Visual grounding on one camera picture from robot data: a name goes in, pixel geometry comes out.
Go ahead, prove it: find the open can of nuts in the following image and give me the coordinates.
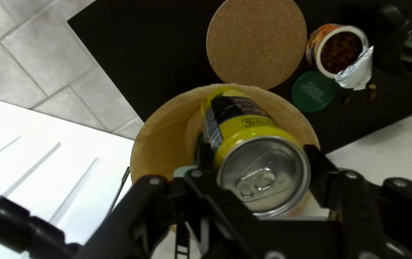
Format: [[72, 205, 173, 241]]
[[305, 23, 375, 91]]

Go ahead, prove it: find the white slotted board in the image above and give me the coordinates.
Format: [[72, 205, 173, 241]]
[[0, 99, 135, 259]]

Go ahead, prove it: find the green plastic lid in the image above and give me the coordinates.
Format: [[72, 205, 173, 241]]
[[291, 71, 338, 114]]

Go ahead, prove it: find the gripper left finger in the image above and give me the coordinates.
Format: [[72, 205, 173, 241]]
[[73, 142, 264, 259]]

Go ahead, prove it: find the wooden bowl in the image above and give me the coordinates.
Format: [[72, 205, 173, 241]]
[[130, 83, 322, 221]]

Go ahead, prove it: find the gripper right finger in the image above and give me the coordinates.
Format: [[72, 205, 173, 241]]
[[303, 144, 412, 259]]

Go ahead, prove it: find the yellow drink can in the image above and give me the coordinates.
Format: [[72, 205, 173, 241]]
[[200, 86, 313, 218]]

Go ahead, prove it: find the round cork mat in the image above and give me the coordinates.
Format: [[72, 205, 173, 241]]
[[206, 0, 308, 91]]

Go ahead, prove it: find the black and green appliance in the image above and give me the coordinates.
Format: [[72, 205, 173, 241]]
[[373, 0, 412, 78]]

